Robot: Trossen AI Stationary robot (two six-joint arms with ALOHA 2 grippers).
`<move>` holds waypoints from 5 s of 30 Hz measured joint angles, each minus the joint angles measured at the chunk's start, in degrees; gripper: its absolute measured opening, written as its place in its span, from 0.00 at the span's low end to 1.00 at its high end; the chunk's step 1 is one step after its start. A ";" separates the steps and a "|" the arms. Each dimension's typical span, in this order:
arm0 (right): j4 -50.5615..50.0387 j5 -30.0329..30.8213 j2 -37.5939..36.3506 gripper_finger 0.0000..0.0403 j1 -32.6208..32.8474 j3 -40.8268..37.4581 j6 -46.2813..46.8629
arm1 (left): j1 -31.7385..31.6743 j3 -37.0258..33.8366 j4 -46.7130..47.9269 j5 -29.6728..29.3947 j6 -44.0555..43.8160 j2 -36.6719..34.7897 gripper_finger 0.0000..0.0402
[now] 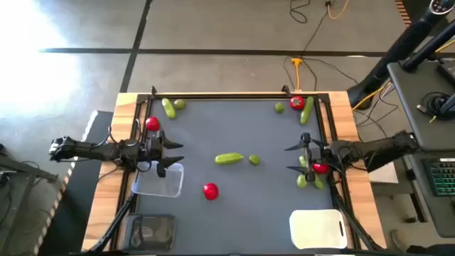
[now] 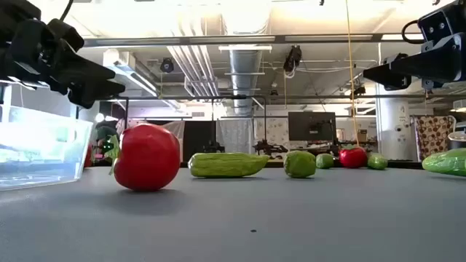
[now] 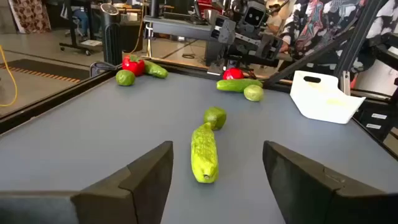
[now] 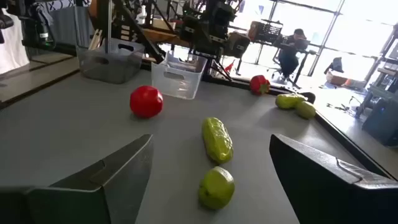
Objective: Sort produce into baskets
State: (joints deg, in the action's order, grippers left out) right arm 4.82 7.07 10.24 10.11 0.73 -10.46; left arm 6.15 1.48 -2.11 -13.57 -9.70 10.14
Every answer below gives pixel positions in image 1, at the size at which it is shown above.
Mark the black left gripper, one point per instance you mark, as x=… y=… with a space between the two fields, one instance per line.
x=154 y=149

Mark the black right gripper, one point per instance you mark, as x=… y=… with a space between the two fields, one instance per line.
x=320 y=154

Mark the green lime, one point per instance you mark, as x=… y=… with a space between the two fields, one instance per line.
x=301 y=181
x=254 y=160
x=279 y=107
x=179 y=104

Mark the green cucumber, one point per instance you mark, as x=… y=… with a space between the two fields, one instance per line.
x=306 y=111
x=168 y=108
x=229 y=158
x=318 y=184

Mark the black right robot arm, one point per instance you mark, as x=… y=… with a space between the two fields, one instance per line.
x=373 y=151

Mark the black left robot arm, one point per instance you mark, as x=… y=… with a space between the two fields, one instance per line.
x=89 y=151

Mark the red tomato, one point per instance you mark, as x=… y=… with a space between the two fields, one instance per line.
x=210 y=191
x=152 y=124
x=321 y=168
x=297 y=103

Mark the clear plastic container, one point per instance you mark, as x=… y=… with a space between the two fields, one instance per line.
x=160 y=185

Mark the grey table mat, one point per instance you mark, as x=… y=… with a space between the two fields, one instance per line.
x=249 y=209

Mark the white plastic basket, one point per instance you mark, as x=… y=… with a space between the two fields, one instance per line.
x=316 y=229

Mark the dark grey plastic basket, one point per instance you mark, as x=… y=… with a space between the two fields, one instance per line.
x=149 y=233

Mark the white box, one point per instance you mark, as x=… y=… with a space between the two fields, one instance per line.
x=384 y=176

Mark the black platform with striped edge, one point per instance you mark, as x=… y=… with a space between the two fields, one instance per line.
x=81 y=199

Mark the dark grey desk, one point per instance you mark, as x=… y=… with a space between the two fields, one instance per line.
x=409 y=106

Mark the backlit black keyboard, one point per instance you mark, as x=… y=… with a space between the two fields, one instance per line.
x=442 y=177

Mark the black tower fan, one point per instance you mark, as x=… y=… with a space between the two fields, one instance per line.
x=398 y=49

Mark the grey metal stand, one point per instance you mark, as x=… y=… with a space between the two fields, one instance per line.
x=21 y=167

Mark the black monitor pole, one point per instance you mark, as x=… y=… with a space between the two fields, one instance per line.
x=426 y=49

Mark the black metal table frame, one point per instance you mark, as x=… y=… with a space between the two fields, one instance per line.
x=231 y=96

